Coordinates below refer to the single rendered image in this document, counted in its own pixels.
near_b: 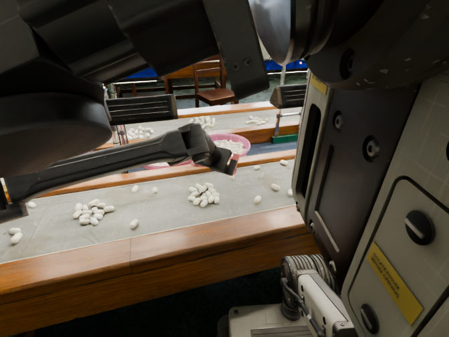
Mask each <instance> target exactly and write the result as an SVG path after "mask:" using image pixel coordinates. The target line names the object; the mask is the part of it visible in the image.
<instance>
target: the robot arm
mask: <svg viewBox="0 0 449 337"><path fill-rule="evenodd" d="M218 54H220V57H221V60H222V63H223V66H224V68H225V71H226V73H227V76H228V79H229V82H230V84H231V87H232V89H233V92H234V95H235V98H236V100H237V101H238V100H242V99H243V98H247V97H249V96H252V95H254V94H257V93H259V92H262V91H265V90H268V89H269V88H270V85H269V77H268V74H267V69H266V66H265V61H264V58H263V54H262V51H261V46H260V43H259V38H258V35H257V30H256V28H255V23H254V20H253V15H252V13H251V8H250V5H249V0H0V178H3V179H4V182H5V186H6V188H7V192H8V195H9V198H10V201H11V202H12V204H8V202H7V197H6V195H5V191H4V188H3V185H2V182H1V179H0V224H2V223H6V222H9V221H12V220H16V219H20V218H22V217H26V216H29V213H28V210H27V207H26V203H27V202H28V201H30V200H32V199H34V198H36V197H38V196H41V195H44V194H46V193H49V192H51V191H55V190H58V189H62V188H65V187H69V186H72V185H76V184H80V183H84V182H87V181H92V180H94V179H99V178H102V177H106V176H109V175H114V174H117V173H121V172H124V171H128V170H132V169H136V168H139V167H142V166H146V165H149V164H155V163H160V162H167V163H168V165H169V166H174V165H177V164H180V163H182V162H185V161H188V160H191V159H192V162H191V165H192V166H195V167H209V168H210V170H212V171H216V172H219V173H224V174H227V175H230V176H233V175H234V174H235V173H236V171H237V163H238V161H239V158H240V155H239V154H235V153H234V154H233V157H232V159H231V161H230V162H229V166H228V167H227V163H228V161H229V157H231V154H232V152H231V150H230V149H226V148H221V147H217V146H216V144H215V143H214V142H213V140H212V139H211V137H210V136H209V135H208V133H207V132H206V131H204V130H202V126H201V124H196V123H190V124H186V125H184V126H182V127H179V128H178V129H175V130H169V131H166V132H165V133H164V134H161V135H159V136H156V137H154V138H150V139H147V140H142V141H138V142H133V143H130V144H124V145H120V146H115V147H111V148H106V149H102V150H97V151H93V152H89V151H91V150H94V149H96V148H98V147H100V146H102V145H104V144H105V143H107V142H108V141H109V140H110V139H111V137H112V135H113V133H112V129H111V127H110V123H109V121H111V120H112V119H111V116H110V113H109V110H108V107H107V104H106V101H105V98H104V86H103V84H105V85H106V86H107V85H109V84H112V83H114V82H117V81H119V80H122V79H124V78H127V77H128V76H131V75H133V74H136V73H138V72H141V71H143V70H146V69H148V68H152V69H153V70H154V71H155V72H156V74H157V75H158V77H159V78H162V77H164V76H167V75H168V74H171V73H174V72H177V71H178V70H181V69H184V68H186V67H188V66H191V65H193V64H196V63H198V62H201V61H203V60H206V59H208V58H211V57H213V56H215V55H218Z"/></svg>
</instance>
